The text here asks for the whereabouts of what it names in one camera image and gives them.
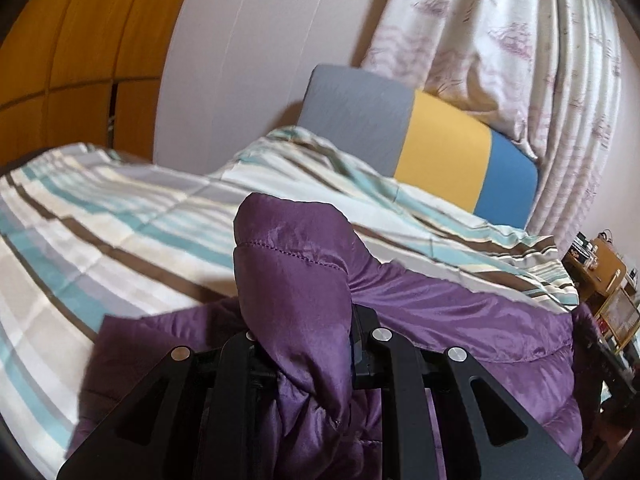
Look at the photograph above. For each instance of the wooden wardrobe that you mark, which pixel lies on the wooden wardrobe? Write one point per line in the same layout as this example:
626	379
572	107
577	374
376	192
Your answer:
85	45

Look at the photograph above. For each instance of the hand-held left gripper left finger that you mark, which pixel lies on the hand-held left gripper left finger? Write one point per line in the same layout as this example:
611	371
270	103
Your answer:
235	360

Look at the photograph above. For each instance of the wooden side desk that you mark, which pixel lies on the wooden side desk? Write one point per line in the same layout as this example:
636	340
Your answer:
602	265

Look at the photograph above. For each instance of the grey yellow blue headboard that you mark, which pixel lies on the grey yellow blue headboard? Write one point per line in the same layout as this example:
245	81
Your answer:
440	150

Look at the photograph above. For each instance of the purple puffer jacket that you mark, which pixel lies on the purple puffer jacket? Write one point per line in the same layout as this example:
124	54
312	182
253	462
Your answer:
300	280

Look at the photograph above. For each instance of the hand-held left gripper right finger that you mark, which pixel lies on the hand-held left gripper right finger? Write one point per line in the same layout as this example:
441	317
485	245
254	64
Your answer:
395	360

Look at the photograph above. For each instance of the white ship print curtain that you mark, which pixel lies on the white ship print curtain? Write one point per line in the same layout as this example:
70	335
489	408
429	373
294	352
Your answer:
525	60

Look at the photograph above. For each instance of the striped bed blanket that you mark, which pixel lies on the striped bed blanket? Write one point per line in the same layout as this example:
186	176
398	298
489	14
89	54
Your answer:
125	230

